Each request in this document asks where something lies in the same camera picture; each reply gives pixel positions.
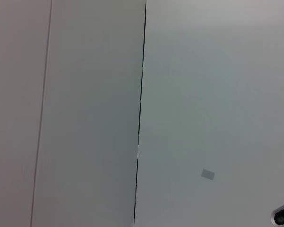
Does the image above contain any small grey sticker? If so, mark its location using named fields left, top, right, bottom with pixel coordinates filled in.
left=201, top=168, right=215, bottom=181

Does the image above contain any silver rimmed black device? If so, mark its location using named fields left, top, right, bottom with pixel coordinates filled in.
left=270, top=200, right=284, bottom=226

